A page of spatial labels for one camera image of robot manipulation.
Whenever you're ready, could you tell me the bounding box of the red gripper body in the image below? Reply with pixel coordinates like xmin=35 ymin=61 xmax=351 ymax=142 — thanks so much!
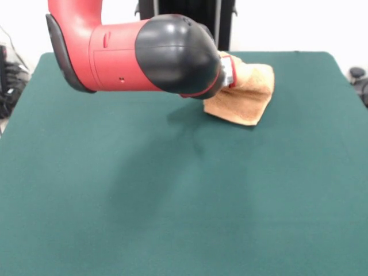
xmin=220 ymin=55 xmax=237 ymax=87

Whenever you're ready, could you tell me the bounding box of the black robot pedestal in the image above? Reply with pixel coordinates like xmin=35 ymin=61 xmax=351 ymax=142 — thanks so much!
xmin=135 ymin=0 xmax=238 ymax=52

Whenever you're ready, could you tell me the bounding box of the tan terry towel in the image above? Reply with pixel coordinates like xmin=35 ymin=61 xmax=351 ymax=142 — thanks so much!
xmin=202 ymin=51 xmax=275 ymax=127

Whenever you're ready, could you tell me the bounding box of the dark green tablecloth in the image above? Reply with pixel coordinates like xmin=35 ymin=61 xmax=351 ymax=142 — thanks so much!
xmin=0 ymin=51 xmax=368 ymax=276

